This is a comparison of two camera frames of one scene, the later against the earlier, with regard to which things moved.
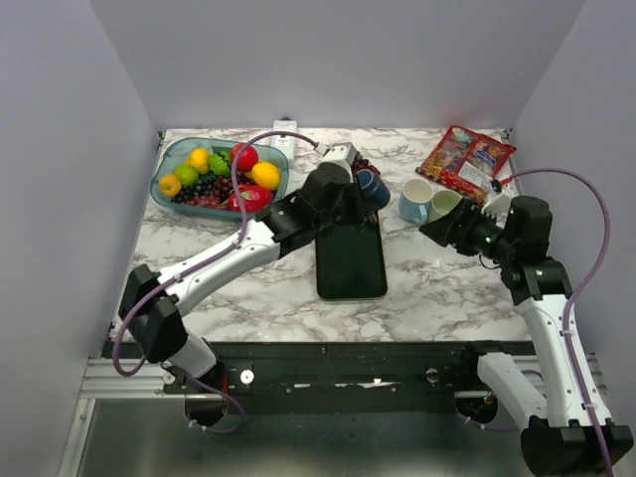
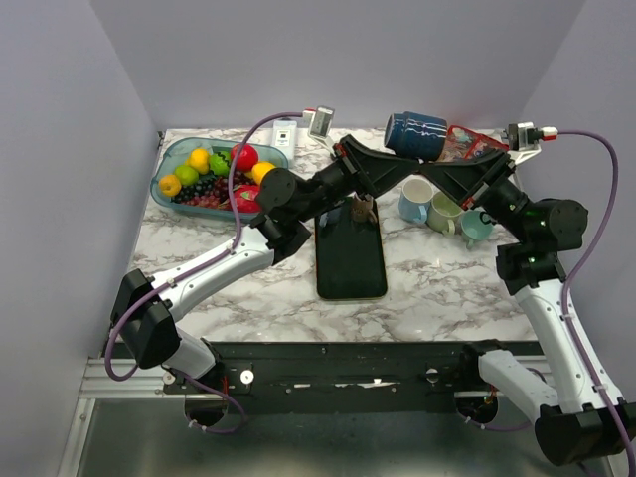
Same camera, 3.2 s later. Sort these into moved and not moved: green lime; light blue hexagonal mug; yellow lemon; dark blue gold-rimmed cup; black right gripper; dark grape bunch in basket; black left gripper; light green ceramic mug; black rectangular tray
Moved: black right gripper; black left gripper; dark blue gold-rimmed cup
Not moved: light green ceramic mug; light blue hexagonal mug; dark grape bunch in basket; black rectangular tray; green lime; yellow lemon
